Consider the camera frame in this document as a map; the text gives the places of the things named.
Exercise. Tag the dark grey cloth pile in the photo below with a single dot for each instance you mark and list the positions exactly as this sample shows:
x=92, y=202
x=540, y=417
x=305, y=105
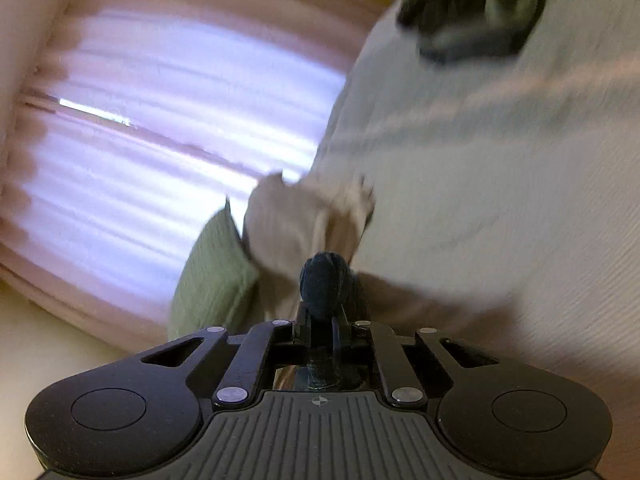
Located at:
x=465, y=5

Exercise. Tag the pink curtain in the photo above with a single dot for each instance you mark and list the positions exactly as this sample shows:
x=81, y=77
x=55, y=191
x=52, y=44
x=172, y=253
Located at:
x=150, y=150

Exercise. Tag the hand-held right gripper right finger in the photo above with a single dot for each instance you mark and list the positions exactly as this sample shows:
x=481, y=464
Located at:
x=343, y=331

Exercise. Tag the green pillow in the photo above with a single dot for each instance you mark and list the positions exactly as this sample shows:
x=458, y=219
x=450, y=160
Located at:
x=215, y=280

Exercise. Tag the beige blanket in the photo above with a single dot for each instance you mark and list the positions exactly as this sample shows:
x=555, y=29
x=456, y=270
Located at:
x=295, y=225

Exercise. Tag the light bed sheet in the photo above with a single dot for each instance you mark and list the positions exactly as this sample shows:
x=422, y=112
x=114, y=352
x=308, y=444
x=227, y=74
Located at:
x=490, y=170

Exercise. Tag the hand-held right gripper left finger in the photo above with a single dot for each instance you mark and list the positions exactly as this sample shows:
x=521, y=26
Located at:
x=303, y=331

